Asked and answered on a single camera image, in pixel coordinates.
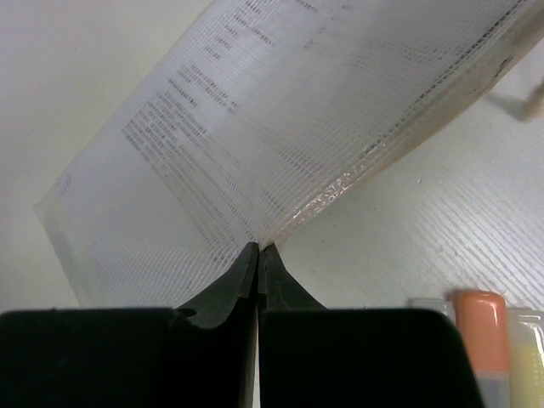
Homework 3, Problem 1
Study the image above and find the yellow highlighter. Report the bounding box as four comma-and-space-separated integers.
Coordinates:
507, 309, 543, 408

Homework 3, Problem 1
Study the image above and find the blue highlighter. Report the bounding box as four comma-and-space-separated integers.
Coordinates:
408, 298, 456, 321

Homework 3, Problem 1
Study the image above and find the clear mesh document pouch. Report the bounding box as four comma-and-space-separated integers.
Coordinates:
37, 1, 543, 308

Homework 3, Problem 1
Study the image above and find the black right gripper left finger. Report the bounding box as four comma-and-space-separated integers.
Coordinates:
1, 243, 258, 407

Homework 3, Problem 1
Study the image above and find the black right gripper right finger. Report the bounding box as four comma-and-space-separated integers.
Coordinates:
258, 246, 483, 407

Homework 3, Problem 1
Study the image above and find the orange highlighter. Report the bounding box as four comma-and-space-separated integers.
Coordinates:
454, 290, 511, 407

